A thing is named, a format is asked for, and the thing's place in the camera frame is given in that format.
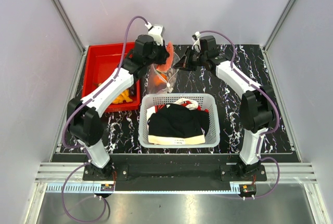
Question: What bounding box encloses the clear zip top bag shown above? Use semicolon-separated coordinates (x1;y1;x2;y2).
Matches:
147;53;180;94

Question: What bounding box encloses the white perforated plastic basket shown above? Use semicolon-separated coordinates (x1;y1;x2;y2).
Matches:
138;93;220;148

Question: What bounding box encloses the black cloth in basket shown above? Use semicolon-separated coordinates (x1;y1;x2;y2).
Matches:
147;104;210;139

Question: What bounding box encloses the yellow fake food pile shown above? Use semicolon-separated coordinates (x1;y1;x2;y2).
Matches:
112;89;133;105

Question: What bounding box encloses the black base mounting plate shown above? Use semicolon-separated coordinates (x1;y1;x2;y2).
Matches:
83;154;267;192

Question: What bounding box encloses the beige cloth with label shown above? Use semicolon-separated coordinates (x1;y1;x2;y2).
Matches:
148;135;206;145

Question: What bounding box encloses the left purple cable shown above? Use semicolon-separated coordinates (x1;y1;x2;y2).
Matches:
60;15;151;221

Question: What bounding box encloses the orange fake fruit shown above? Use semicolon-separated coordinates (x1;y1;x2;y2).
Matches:
153;74;167;86

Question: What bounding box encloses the red watermelon slice toy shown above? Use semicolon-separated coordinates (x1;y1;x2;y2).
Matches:
156;42;174;72

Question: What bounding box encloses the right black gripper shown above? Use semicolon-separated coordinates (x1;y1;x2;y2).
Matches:
173;47;207;72

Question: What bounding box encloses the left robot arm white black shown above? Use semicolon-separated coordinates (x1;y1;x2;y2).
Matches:
64;34;170;180

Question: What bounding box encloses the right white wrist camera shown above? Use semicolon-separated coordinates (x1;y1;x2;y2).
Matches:
191;31;201;52

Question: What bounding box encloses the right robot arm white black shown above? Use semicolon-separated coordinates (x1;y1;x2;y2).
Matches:
175;30;279;181

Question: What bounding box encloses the red plastic bin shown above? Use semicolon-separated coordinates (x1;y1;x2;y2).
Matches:
81;43;141;113

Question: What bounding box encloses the red white cloth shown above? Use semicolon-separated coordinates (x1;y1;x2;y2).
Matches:
149;98;209;113

